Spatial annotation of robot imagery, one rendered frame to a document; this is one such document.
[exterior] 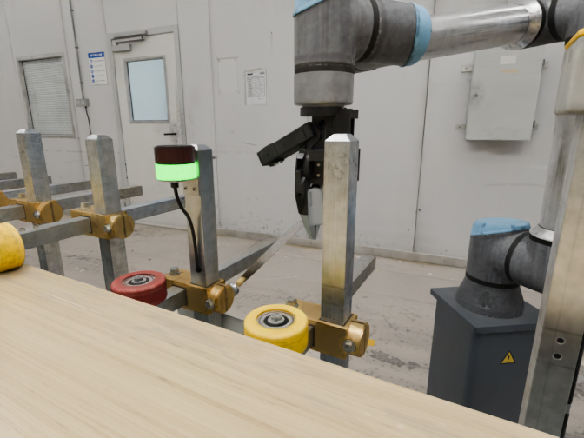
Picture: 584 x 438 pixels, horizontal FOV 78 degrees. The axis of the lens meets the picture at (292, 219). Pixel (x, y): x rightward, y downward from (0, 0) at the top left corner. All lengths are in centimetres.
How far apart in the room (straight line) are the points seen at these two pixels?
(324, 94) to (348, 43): 8
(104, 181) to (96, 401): 48
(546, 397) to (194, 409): 38
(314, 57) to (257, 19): 314
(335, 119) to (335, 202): 14
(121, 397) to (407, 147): 295
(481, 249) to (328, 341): 74
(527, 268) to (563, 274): 66
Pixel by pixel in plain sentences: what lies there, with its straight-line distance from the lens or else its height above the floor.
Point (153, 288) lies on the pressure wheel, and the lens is 59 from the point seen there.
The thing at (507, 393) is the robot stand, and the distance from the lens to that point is 137.
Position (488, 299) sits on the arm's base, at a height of 65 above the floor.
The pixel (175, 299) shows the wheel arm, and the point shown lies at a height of 85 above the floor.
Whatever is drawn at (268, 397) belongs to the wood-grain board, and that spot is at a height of 90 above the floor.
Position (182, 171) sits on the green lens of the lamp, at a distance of 56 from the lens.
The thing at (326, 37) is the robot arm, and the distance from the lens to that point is 54.
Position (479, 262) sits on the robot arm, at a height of 75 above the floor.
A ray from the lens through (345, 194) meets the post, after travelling 47.
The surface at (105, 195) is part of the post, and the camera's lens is 79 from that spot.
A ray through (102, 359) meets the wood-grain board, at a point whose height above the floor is 90.
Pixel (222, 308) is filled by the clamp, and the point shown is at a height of 83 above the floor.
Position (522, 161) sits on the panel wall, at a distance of 319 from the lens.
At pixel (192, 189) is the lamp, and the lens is 60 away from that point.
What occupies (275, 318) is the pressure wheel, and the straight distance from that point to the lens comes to 46.
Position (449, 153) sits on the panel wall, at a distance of 315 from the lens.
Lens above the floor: 114
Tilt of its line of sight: 14 degrees down
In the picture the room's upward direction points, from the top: straight up
